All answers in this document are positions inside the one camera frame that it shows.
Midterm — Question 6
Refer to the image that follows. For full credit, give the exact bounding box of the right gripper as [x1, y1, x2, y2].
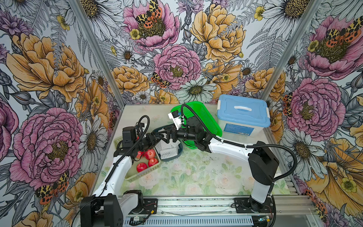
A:
[156, 123, 198, 143]

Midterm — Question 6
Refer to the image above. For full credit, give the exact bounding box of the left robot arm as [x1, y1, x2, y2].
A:
[79, 115, 175, 227]

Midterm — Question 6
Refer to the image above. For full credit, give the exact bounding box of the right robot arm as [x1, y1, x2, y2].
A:
[150, 104, 298, 212]

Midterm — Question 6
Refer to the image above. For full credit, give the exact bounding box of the dark teal plastic tub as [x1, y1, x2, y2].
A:
[154, 138, 183, 162]

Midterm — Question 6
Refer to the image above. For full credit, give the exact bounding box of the pale green perforated basket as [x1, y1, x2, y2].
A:
[125, 149, 161, 182]

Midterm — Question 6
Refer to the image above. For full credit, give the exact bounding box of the bright green plastic basket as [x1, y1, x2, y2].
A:
[171, 101, 223, 149]

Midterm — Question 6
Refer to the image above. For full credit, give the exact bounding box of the blue lidded storage box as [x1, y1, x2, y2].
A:
[216, 95, 271, 137]

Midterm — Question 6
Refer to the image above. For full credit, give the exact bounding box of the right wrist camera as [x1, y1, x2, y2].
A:
[168, 110, 184, 130]

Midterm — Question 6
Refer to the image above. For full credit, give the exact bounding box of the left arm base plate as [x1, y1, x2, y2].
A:
[129, 198, 158, 215]

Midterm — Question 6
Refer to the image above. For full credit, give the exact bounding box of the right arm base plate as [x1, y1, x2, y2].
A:
[233, 197, 275, 214]

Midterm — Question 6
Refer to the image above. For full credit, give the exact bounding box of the aluminium front rail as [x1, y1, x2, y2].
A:
[73, 195, 316, 227]

